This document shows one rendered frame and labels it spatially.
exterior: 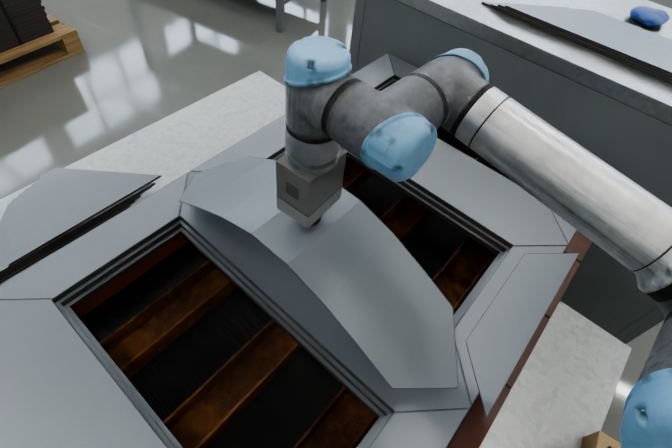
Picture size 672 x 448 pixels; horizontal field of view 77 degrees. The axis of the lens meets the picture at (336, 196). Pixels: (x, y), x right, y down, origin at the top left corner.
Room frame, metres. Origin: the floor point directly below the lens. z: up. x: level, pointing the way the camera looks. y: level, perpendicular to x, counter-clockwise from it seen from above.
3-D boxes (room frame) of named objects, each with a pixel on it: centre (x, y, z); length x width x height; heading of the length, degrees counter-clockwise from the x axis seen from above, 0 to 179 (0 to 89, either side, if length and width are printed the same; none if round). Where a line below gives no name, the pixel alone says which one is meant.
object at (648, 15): (1.32, -0.85, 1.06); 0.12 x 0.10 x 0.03; 140
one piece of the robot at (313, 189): (0.44, 0.05, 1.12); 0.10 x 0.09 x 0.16; 58
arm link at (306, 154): (0.43, 0.04, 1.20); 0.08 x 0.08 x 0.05
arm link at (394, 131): (0.38, -0.05, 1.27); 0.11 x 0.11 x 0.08; 52
